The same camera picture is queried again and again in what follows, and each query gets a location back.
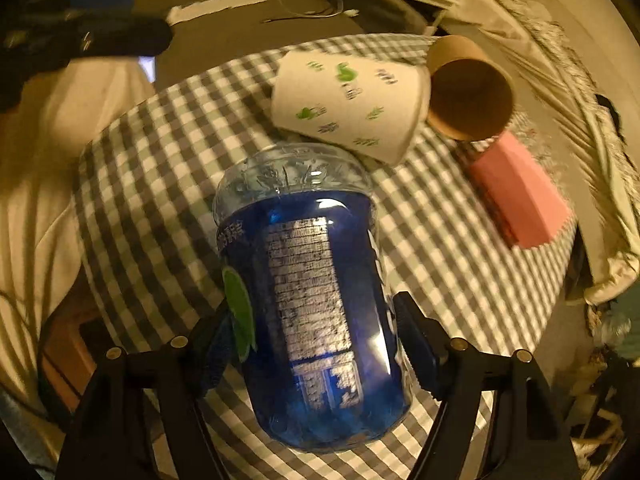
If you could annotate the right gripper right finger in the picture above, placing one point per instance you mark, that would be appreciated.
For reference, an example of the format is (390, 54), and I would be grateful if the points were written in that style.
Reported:
(526, 435)

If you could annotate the bed with cream frame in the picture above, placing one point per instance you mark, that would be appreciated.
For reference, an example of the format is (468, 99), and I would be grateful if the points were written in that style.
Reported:
(541, 46)

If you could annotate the large water jug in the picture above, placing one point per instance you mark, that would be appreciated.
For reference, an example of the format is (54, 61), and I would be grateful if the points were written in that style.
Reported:
(614, 329)

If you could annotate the white paper cup green print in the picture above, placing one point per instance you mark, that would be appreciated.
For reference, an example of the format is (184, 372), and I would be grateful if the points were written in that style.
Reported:
(367, 106)

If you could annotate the brown kraft paper cup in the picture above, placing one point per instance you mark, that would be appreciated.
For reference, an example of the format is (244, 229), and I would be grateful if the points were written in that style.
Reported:
(472, 97)

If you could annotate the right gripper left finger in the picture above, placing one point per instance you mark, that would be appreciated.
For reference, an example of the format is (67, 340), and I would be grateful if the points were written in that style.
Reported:
(108, 438)

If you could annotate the blue plastic cup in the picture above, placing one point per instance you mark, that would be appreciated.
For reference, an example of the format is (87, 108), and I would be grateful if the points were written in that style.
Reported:
(313, 324)

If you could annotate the pink box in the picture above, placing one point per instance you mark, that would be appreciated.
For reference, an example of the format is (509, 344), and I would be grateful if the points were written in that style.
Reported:
(527, 207)

